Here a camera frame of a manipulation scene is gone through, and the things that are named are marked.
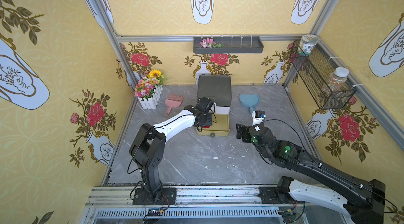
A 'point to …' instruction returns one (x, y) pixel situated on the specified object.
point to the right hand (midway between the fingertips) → (245, 124)
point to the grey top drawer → (222, 102)
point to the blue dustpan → (249, 100)
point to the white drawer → (222, 110)
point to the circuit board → (154, 212)
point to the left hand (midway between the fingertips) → (201, 119)
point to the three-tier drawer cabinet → (218, 88)
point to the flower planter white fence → (148, 89)
